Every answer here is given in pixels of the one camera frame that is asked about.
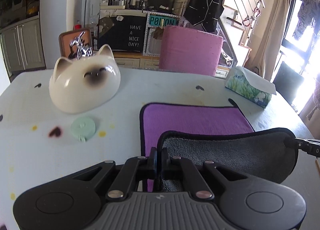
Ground teal potion sign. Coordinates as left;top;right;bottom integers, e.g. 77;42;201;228
149;15;178;27

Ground ceramic cat head ornament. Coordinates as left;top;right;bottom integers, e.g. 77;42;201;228
49;44;121;114

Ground hanging patterned garment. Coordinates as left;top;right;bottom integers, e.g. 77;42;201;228
293;0;319;40

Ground purple grey microfibre towel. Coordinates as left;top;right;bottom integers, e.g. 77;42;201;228
139;103;298;183

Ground orange framed picture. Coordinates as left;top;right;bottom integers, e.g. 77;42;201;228
59;28;92;58

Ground pink upholstered chair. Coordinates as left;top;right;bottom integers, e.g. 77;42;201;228
159;26;223;76

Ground silver metal figurine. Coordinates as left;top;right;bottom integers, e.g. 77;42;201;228
68;31;93;60

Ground green floral tissue box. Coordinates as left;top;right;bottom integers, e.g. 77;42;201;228
225;66;277;108

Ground mint green tape measure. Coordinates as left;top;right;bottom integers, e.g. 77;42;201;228
70;116;96;142

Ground white cabinet doors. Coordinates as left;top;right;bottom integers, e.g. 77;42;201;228
1;16;46;73

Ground beige curtain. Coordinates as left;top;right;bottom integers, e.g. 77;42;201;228
245;0;291;81

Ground black chair by window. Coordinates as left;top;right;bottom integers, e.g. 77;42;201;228
273;62;304;105

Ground black jacket white trim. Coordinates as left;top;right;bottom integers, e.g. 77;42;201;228
184;0;224;33

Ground black have a nice day sign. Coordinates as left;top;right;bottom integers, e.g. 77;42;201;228
98;15;146;52

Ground wooden pencil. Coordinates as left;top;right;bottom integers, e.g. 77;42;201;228
315;159;320;174

